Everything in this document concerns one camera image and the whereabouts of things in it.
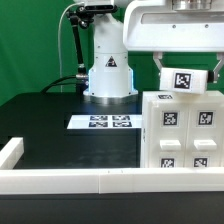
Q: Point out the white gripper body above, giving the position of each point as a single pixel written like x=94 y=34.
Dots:
x=159 y=26

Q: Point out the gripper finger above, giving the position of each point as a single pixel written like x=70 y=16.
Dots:
x=157 y=57
x=213 y=75

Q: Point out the small white cabinet top block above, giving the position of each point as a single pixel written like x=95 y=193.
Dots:
x=183 y=80

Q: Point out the white cabinet body box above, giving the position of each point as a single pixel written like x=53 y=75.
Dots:
x=150 y=101

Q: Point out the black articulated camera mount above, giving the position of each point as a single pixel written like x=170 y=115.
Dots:
x=79 y=36

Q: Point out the flat white tagged base plate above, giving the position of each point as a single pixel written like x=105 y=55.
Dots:
x=104 y=122

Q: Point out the white U-shaped fence frame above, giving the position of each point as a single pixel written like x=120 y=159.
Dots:
x=100 y=181

